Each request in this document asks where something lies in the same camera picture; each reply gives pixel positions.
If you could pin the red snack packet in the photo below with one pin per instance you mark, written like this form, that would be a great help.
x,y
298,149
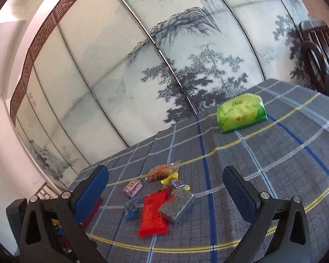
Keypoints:
x,y
152,222

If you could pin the light wooden chair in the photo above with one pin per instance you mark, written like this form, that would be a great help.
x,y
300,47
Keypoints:
x,y
47,191

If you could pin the painted folding screen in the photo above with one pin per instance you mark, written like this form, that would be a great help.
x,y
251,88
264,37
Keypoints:
x,y
102,75

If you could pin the dark wooden chair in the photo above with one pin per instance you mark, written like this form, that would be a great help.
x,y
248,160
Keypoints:
x,y
315,52

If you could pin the black sesame bar packet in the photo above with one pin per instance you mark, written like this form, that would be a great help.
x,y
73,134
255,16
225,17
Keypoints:
x,y
177,204

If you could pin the blue candy wrapper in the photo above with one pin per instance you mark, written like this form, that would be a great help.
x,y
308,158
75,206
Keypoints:
x,y
131,207

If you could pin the yellow date candy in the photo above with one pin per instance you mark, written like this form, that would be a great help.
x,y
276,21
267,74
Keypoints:
x,y
173,182

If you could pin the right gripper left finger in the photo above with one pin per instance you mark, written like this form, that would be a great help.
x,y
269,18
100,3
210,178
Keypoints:
x,y
52,228

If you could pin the brown red cake packet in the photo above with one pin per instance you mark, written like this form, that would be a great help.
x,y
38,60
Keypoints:
x,y
132,188

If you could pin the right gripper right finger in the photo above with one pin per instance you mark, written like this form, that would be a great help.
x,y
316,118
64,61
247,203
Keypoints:
x,y
291,240

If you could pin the green tissue pack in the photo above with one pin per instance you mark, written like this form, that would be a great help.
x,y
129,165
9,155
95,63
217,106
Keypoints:
x,y
239,112

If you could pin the plaid blue tablecloth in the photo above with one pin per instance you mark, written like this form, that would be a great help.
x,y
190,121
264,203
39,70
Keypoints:
x,y
287,155

